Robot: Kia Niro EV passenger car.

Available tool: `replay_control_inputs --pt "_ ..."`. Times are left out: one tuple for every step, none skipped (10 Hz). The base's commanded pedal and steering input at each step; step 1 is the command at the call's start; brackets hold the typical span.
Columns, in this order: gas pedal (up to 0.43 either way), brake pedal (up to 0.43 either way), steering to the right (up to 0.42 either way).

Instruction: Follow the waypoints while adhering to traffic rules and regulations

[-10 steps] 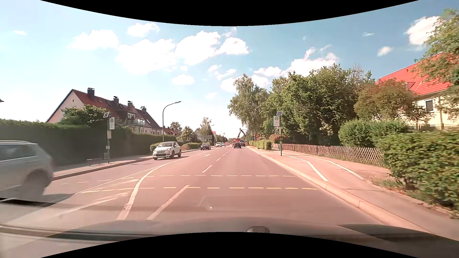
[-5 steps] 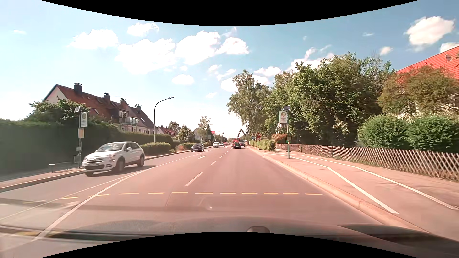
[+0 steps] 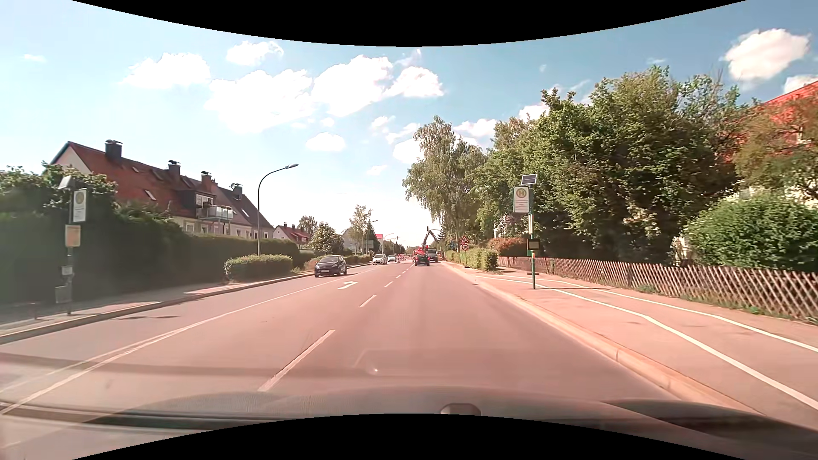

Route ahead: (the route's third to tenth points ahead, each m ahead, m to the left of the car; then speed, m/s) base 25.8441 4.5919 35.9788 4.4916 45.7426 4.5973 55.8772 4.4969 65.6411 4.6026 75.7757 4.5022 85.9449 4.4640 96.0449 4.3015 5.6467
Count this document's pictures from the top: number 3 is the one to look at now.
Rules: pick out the white car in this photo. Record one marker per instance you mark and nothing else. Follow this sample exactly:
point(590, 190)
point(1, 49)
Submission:
point(379, 259)

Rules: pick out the grey asphalt road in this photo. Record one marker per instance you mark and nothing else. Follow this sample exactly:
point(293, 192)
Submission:
point(422, 319)

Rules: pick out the dark red car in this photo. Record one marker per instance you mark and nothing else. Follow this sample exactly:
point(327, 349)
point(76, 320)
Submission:
point(421, 259)

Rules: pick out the curved street lamp post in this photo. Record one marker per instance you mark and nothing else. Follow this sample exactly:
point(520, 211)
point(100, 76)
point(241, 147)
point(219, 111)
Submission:
point(259, 211)

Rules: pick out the brown lattice wooden fence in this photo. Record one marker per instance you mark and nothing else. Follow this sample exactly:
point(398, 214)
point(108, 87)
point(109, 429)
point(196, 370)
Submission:
point(703, 281)

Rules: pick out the red excavator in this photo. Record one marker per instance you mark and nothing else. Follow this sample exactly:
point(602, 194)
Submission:
point(427, 239)

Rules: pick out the row of large green trees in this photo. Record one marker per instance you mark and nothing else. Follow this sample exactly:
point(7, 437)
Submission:
point(607, 166)

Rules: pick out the bus stop sign pole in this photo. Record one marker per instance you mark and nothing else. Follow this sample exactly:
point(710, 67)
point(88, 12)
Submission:
point(70, 255)

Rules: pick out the dark vehicle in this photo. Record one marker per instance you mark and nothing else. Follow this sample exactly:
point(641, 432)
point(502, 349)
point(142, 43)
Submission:
point(432, 255)

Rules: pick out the grey pavement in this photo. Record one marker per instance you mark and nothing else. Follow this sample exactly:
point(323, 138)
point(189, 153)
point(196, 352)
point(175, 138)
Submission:
point(96, 306)

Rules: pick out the paved pavement with white lines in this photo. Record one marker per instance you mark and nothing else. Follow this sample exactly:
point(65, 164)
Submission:
point(671, 319)

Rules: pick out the green tree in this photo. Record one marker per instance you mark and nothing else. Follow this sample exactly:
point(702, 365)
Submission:
point(324, 239)

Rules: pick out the building with red roof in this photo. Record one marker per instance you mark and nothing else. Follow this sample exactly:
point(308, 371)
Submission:
point(789, 121)

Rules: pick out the bus stop sign with solar panel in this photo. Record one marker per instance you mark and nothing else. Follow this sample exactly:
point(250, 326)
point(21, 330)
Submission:
point(530, 239)

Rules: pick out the triangular warning road sign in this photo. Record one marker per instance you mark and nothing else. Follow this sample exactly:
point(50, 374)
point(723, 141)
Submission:
point(464, 243)

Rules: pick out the small house with red roof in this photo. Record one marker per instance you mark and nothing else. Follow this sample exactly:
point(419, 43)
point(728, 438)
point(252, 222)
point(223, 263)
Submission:
point(292, 234)

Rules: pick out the round green bush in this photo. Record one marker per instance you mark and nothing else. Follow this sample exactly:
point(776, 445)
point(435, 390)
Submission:
point(754, 233)

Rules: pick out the low trimmed green hedge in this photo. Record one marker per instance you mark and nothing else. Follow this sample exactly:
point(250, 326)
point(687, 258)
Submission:
point(257, 266)

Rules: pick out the tall dark green hedge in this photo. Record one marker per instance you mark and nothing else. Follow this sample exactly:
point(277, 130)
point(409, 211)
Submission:
point(128, 252)

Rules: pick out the car's own bonnet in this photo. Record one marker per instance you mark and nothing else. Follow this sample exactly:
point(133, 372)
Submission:
point(409, 406)

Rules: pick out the long house with red roof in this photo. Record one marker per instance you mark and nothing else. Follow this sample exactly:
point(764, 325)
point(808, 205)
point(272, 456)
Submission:
point(160, 188)

